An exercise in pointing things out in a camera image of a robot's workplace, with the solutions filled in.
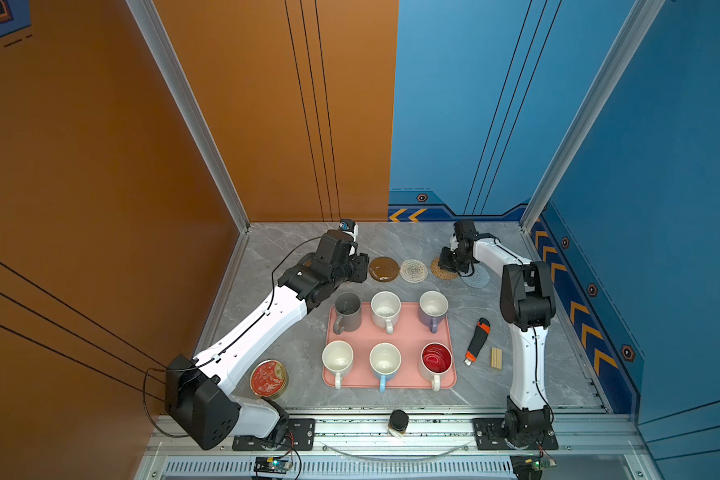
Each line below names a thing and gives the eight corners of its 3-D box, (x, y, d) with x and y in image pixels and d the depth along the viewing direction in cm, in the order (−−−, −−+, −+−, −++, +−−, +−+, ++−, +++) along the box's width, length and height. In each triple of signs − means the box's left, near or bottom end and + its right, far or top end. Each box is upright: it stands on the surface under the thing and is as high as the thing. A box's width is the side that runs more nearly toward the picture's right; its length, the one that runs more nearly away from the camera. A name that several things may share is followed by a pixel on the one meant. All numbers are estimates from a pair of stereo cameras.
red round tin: (251, 398, 81) (245, 394, 78) (259, 364, 87) (254, 359, 84) (284, 398, 81) (280, 394, 78) (289, 364, 87) (286, 359, 84)
